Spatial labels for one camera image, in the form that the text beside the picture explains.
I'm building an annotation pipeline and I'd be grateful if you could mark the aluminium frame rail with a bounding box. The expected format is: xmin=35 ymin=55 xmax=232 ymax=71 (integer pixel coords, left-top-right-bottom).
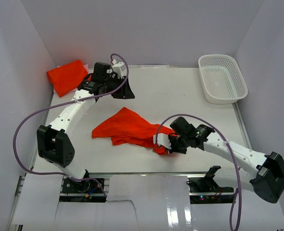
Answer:
xmin=7 ymin=176 xmax=25 ymax=231

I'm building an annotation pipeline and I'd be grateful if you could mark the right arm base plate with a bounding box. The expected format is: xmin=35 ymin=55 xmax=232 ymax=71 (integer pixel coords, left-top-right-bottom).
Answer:
xmin=186 ymin=166 xmax=235 ymax=205

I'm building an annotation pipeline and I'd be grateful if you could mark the white perforated plastic basket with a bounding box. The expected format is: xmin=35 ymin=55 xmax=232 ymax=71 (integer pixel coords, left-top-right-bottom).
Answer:
xmin=198 ymin=54 xmax=248 ymax=104

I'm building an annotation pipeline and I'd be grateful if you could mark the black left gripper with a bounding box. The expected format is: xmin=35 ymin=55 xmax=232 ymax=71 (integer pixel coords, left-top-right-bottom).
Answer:
xmin=102 ymin=76 xmax=135 ymax=99

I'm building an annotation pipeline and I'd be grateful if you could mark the orange t-shirt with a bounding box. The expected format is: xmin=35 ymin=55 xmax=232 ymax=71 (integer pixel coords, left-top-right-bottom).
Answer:
xmin=47 ymin=60 xmax=88 ymax=97
xmin=91 ymin=107 xmax=174 ymax=155

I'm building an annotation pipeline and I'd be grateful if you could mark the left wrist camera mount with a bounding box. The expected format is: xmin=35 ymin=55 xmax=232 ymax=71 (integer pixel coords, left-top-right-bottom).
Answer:
xmin=111 ymin=60 xmax=127 ymax=79

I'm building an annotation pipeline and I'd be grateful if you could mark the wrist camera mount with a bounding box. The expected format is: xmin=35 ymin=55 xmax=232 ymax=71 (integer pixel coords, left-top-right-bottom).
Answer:
xmin=111 ymin=60 xmax=127 ymax=79
xmin=153 ymin=133 xmax=171 ymax=150

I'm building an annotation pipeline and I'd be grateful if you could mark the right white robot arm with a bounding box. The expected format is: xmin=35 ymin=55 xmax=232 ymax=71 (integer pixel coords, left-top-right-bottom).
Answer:
xmin=170 ymin=116 xmax=284 ymax=204

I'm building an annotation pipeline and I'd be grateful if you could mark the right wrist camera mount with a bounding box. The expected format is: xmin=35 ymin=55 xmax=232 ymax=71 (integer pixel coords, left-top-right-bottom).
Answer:
xmin=153 ymin=133 xmax=171 ymax=150

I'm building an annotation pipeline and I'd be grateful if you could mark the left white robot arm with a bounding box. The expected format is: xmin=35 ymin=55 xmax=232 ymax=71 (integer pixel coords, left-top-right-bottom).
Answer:
xmin=37 ymin=60 xmax=135 ymax=192

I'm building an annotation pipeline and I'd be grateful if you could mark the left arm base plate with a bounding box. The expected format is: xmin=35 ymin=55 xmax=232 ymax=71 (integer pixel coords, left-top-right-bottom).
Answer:
xmin=59 ymin=178 xmax=109 ymax=203

